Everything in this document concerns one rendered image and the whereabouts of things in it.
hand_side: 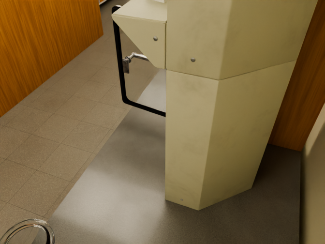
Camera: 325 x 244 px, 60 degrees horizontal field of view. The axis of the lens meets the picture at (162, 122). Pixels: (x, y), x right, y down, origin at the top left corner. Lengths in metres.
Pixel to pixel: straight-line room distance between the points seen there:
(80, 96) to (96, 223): 2.22
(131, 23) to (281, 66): 0.32
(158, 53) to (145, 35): 0.04
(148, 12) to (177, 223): 0.59
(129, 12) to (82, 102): 2.37
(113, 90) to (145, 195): 2.17
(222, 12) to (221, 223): 0.61
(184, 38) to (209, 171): 0.37
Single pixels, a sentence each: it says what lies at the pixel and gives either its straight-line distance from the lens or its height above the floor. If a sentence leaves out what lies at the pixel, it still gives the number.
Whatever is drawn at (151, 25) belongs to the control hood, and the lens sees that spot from 0.56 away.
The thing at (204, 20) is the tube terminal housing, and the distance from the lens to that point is 0.52.
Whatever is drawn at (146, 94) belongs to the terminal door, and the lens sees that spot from 1.09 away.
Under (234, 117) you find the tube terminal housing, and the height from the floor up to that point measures 1.29.
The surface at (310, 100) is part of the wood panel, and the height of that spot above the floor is 1.16.
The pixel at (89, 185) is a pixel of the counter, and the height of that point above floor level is 0.94.
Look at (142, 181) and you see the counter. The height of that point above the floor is 0.94.
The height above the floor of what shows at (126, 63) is 1.20.
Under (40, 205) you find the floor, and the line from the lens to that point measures 2.18.
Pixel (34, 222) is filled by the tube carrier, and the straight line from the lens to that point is 0.68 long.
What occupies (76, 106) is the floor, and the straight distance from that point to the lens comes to 2.88.
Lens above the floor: 1.71
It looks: 42 degrees down
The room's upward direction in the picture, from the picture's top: straight up
